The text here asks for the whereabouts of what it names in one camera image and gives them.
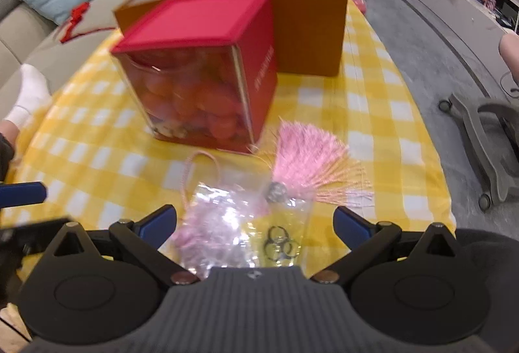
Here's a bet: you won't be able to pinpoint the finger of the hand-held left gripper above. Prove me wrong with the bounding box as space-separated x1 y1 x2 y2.
0 182 47 208
0 218 67 256

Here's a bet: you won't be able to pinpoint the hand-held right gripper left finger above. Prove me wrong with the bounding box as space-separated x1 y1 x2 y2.
51 204 201 286

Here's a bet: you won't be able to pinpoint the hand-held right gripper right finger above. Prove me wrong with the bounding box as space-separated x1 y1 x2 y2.
310 206 457 285

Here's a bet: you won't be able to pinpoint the clear plastic bag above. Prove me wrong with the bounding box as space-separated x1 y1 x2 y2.
170 171 315 269

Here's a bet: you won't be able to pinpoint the pink tassel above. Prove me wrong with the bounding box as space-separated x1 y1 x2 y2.
259 120 374 208

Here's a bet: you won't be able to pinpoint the orange cardboard box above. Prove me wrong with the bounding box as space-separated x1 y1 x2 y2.
113 0 348 77

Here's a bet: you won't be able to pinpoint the black key rings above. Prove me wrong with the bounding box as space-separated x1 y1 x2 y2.
261 227 301 257

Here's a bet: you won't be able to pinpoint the yellow checkered tablecloth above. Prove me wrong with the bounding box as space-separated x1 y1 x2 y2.
8 0 457 268

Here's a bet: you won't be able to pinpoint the beige sofa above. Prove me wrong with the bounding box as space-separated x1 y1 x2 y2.
0 0 211 119

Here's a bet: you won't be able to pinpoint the pink office chair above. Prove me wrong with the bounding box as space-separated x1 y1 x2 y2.
439 33 519 211

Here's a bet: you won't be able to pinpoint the clear box with red lid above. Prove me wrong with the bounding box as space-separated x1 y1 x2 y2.
111 0 278 154

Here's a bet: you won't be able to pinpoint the pink cord loop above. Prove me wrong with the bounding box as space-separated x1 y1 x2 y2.
180 150 223 216

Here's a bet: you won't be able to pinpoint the red tassel cord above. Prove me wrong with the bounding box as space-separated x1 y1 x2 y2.
53 1 118 43

